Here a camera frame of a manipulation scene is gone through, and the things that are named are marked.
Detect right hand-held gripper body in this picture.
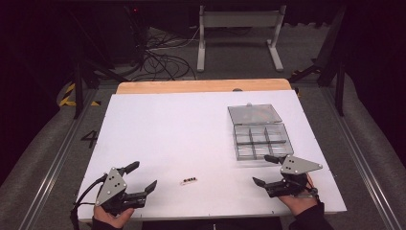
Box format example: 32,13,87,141
263,154,324,198

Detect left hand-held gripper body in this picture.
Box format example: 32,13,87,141
95,166,149,217

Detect clear plastic compartment box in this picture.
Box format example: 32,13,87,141
227,103,295,161

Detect small string of dark beads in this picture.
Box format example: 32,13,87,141
179,176,198,187

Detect person's left hand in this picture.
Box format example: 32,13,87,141
93,204,136,230

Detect person's right hand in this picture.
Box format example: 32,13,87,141
277,173,320,217

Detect white board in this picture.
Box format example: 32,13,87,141
77,89,348,222

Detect yellow black hazard tape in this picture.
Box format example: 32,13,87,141
58,82,102,107

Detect black tripod stand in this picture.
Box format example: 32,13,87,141
65,9,129,120

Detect wooden table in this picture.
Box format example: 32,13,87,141
115,78,293,95

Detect black metal stand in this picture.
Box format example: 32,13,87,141
287,5,349,118

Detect dark equipment with red light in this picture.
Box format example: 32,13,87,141
124,4,151,73

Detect white metal stand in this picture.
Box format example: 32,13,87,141
196,4,287,73

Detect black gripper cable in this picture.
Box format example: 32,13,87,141
70,172,109,230

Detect aluminium floor rail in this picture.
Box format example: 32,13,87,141
18,88,99,230
320,85,402,230

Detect tangle of black floor cables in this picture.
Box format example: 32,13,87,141
128,27,199,82

